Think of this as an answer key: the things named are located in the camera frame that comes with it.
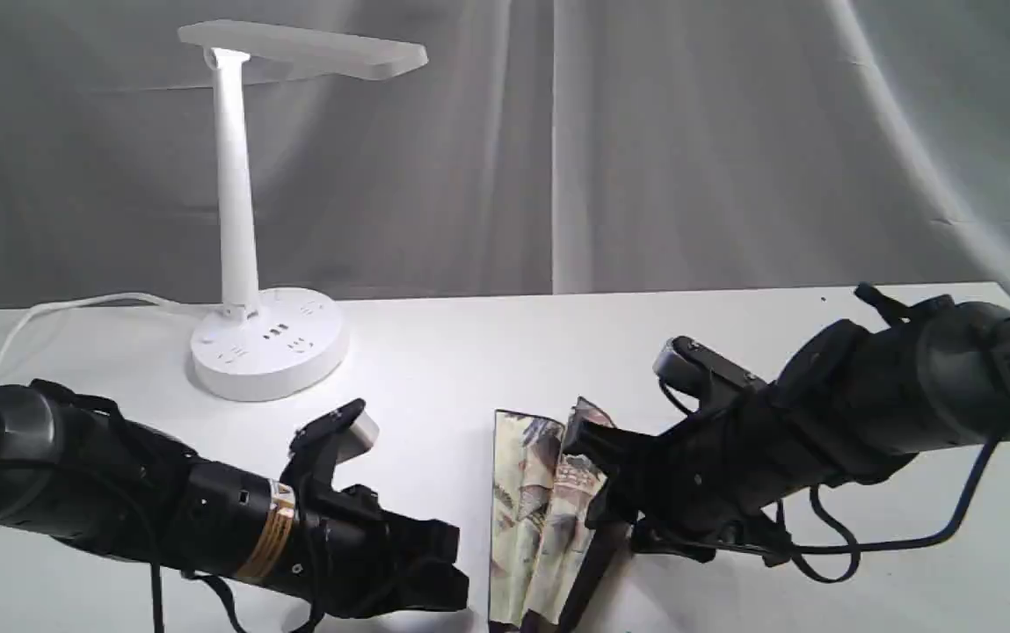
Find painted folding paper fan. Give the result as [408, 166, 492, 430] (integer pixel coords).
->
[488, 397, 628, 632]

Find grey backdrop curtain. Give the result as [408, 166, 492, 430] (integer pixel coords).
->
[0, 1, 1010, 308]

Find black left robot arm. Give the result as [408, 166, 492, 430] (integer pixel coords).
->
[0, 380, 469, 632]

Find white desk lamp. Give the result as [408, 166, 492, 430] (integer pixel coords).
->
[178, 19, 429, 402]

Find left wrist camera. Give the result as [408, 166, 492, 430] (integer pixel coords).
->
[279, 399, 379, 491]

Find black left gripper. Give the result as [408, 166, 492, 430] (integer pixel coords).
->
[296, 482, 469, 621]

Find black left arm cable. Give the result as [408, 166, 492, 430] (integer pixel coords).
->
[0, 378, 330, 633]

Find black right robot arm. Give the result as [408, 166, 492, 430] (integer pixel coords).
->
[563, 284, 1010, 566]

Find white lamp power cable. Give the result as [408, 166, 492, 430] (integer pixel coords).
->
[0, 292, 222, 397]

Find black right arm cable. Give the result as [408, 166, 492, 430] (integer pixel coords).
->
[645, 378, 1006, 585]

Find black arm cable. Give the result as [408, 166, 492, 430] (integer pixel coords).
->
[645, 378, 1006, 585]
[0, 378, 330, 633]

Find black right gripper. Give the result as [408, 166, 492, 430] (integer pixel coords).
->
[562, 386, 839, 564]

